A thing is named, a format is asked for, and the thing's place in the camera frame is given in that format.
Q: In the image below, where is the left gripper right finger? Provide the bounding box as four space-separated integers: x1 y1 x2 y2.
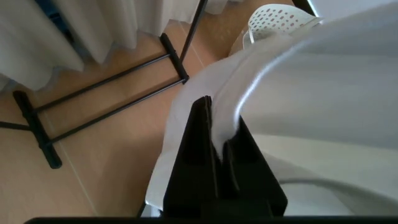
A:
217 115 289 218

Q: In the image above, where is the white laundry basket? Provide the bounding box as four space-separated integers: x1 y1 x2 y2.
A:
241 3 324 54

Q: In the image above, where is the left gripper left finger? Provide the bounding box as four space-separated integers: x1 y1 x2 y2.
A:
163 95 218 218

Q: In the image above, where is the white printed t-shirt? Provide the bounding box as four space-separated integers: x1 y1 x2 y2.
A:
144 2 398 218

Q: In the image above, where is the black clothes rack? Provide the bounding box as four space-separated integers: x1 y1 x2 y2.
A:
0 0 209 170

